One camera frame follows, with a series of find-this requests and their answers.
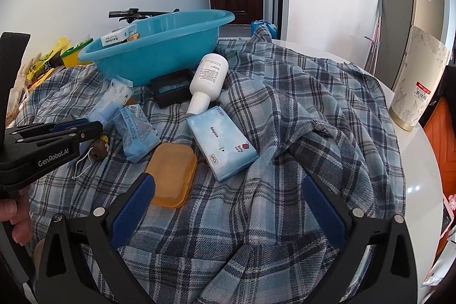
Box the black bicycle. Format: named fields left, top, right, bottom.
left=109, top=8, right=180, bottom=23

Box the yellow container with green lid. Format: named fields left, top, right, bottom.
left=60, top=44, right=94, bottom=69

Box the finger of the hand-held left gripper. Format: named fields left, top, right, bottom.
left=6, top=117, right=89, bottom=140
left=21, top=121, right=105, bottom=150

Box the beige refrigerator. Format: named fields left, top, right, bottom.
left=370, top=0, right=456, bottom=91

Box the pink printed paper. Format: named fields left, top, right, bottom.
left=424, top=193, right=456, bottom=287

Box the orange chair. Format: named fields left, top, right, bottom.
left=418, top=97, right=456, bottom=191

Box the orange translucent soap box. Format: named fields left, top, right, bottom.
left=143, top=142, right=198, bottom=208

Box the blue plaid cloth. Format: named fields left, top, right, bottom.
left=27, top=25, right=407, bottom=304

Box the yellow snack bag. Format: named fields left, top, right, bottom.
left=27, top=37, right=70, bottom=80

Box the white carton box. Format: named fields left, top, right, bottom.
left=101, top=24, right=138, bottom=48

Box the blue barcode tissue packet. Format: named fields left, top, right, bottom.
left=113, top=104, right=161, bottom=163

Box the clear plastic bag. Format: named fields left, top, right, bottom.
left=5, top=76, right=31, bottom=125

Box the light blue tissue packet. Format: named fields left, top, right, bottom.
left=86, top=99, right=120, bottom=128

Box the small brown keychain toy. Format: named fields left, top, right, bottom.
left=72, top=142, right=104, bottom=181

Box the floral patterned cylinder bin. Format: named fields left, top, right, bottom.
left=388, top=25, right=450, bottom=131

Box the blue plastic bag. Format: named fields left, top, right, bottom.
left=250, top=20, right=278, bottom=39

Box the blue plastic basin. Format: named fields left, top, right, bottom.
left=78, top=9, right=236, bottom=87

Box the person's left hand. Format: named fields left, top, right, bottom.
left=0, top=198, right=32, bottom=245

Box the blue wet wipes packet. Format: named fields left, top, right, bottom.
left=186, top=105, right=259, bottom=183

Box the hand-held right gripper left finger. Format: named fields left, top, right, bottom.
left=36, top=173, right=157, bottom=304

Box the black square frame box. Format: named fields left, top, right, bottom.
left=150, top=68, right=195, bottom=109

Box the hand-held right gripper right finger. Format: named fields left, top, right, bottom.
left=301, top=174, right=417, bottom=304

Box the white plastic bottle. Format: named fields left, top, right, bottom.
left=186, top=54, right=229, bottom=119

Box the folded drying rack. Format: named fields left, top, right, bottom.
left=364, top=0, right=383, bottom=75

